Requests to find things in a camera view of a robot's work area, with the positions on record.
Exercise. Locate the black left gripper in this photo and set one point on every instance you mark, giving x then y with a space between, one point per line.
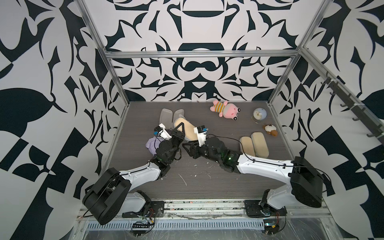
175 135

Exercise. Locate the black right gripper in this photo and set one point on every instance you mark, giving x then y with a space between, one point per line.
196 148

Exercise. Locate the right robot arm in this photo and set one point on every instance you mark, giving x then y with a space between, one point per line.
303 183

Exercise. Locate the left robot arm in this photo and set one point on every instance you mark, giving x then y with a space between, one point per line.
112 195

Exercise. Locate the pink plush toy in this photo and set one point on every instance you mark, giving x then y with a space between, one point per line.
225 109

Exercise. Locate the blue alarm clock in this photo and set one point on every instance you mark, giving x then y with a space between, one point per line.
259 114

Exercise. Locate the brown white plush toy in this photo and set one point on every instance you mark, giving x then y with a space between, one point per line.
271 130

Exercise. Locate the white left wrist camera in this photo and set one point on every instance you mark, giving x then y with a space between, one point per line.
160 131

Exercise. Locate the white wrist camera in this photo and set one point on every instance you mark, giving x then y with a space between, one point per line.
201 133
160 131

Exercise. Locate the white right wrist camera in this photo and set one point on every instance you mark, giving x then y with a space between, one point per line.
201 133

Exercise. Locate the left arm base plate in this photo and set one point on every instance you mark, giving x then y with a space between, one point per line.
150 210

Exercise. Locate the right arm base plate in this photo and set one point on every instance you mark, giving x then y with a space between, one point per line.
255 209

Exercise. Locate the wall hook rack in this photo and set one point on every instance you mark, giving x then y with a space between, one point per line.
351 102

